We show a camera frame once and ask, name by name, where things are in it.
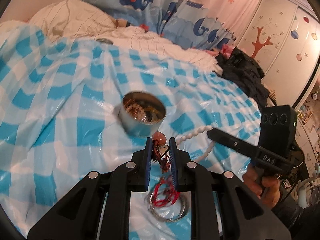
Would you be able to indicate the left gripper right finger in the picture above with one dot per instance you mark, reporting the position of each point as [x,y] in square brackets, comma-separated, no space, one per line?
[222,207]

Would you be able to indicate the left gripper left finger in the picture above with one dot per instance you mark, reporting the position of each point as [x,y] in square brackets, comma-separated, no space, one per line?
[98,206]

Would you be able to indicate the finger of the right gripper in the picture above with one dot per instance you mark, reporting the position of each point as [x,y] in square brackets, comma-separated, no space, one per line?
[234,143]

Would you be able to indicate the silver wire hoop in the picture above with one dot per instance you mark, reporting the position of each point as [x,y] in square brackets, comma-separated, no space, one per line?
[169,213]

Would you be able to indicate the right hand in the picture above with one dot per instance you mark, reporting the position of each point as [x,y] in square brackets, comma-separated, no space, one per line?
[268,190]

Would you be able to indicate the black clothing pile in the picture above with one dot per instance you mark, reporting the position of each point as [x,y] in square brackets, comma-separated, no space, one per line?
[244,71]

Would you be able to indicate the pink cloth item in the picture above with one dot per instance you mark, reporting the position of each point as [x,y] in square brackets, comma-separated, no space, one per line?
[225,51]

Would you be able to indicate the white wardrobe with tree decal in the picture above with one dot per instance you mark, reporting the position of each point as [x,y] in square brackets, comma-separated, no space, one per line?
[284,40]

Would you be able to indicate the round silver metal tin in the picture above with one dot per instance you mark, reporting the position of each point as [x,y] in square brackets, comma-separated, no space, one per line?
[141,113]

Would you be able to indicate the blue white checkered plastic sheet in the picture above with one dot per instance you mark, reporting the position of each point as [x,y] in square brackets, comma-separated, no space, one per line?
[59,112]

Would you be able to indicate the blue whale print curtain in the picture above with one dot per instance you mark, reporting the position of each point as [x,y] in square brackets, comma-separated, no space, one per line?
[200,24]

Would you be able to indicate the brown tube on bed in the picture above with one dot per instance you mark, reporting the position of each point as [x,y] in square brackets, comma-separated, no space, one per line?
[121,23]

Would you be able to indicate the silver tin lid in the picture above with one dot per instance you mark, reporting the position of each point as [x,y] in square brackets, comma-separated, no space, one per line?
[104,40]

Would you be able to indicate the white grid pattern duvet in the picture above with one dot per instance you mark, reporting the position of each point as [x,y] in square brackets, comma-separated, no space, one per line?
[63,36]

